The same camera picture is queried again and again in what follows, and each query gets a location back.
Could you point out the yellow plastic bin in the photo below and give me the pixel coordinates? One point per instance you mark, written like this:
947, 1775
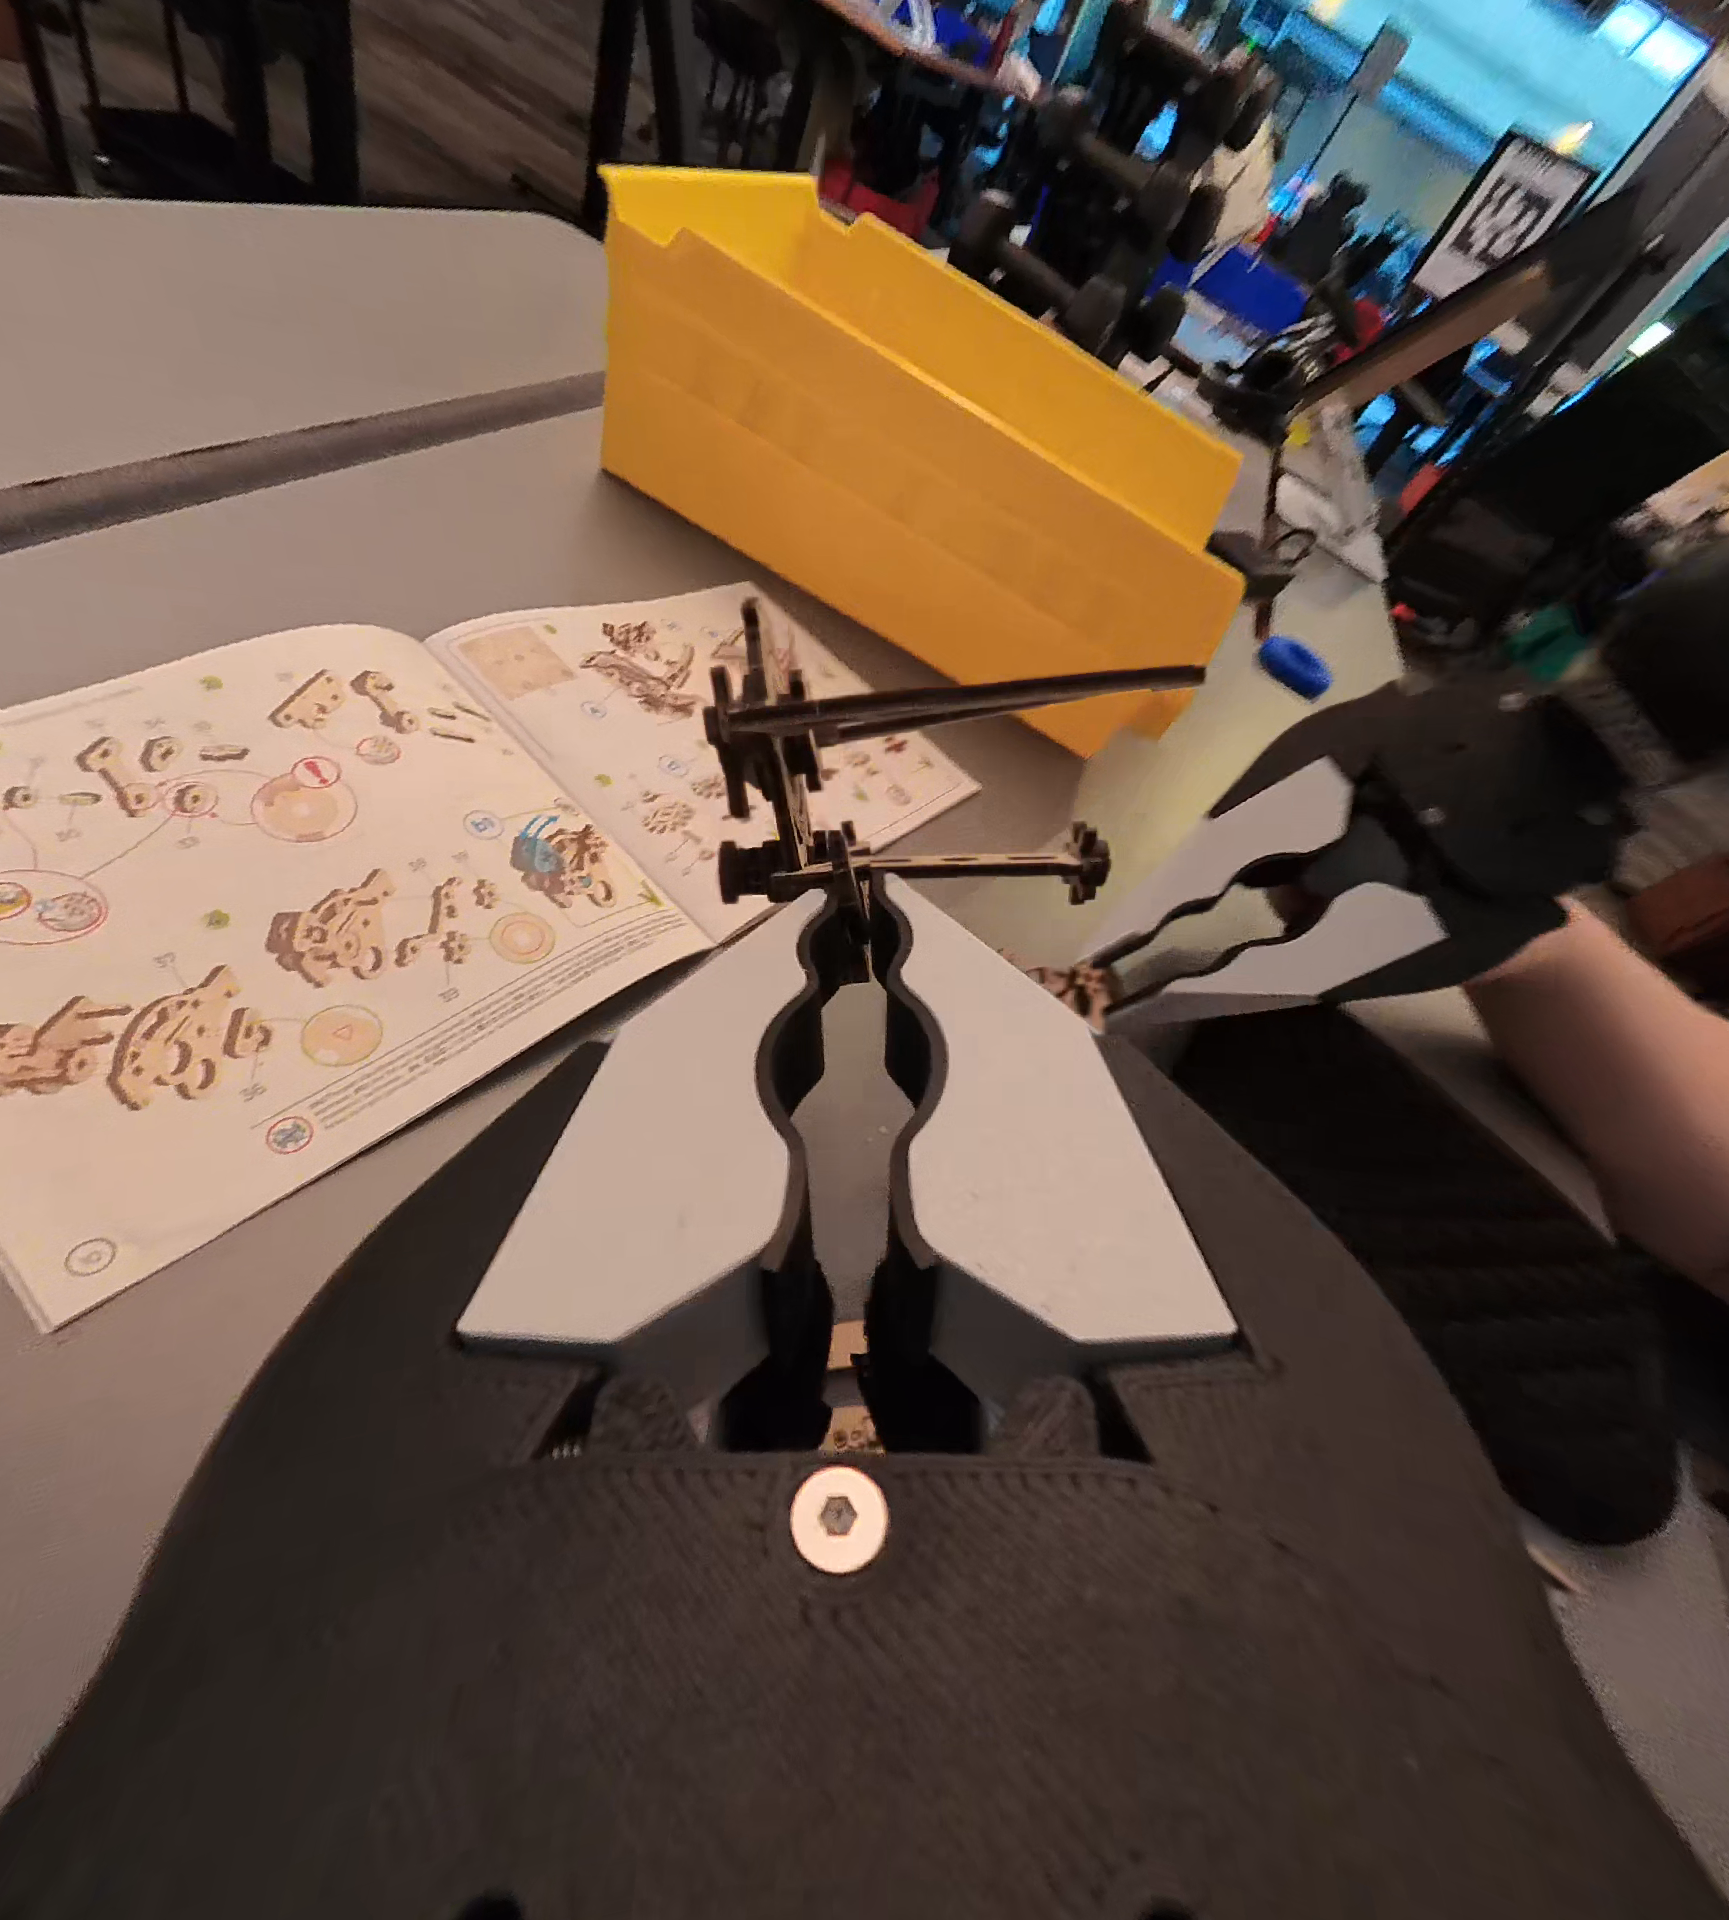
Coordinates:
879, 450

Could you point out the person's right forearm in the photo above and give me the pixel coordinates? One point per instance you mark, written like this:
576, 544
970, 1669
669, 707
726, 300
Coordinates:
1659, 1110

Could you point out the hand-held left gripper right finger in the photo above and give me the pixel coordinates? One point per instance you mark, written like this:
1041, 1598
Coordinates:
1059, 1201

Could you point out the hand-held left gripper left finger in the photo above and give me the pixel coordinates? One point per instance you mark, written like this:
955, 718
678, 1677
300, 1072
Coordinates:
626, 1201

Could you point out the rack of dark equipment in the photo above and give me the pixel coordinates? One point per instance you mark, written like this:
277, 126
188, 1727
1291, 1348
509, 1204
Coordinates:
1105, 180

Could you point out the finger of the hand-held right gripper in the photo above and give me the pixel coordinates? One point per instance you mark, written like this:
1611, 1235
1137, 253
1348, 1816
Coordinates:
1239, 854
1330, 953

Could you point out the black monitor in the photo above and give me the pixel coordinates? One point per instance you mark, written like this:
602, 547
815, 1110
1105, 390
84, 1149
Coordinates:
1630, 450

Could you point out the dark office furniture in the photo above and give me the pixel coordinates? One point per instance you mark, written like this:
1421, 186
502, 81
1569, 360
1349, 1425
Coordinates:
128, 91

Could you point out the wooden gear mechanism model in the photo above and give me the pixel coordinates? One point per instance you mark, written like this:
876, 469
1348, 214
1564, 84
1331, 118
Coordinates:
790, 780

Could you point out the black textured wrist rest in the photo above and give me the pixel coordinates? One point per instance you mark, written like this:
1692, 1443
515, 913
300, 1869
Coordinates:
1479, 1274

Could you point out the blue tape roll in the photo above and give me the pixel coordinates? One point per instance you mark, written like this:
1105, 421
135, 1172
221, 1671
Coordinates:
1296, 665

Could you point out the wooden legged model piece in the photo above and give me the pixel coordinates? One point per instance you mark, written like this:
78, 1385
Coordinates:
854, 1342

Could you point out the model instruction booklet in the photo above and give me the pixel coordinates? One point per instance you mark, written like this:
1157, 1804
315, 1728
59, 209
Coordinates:
278, 901

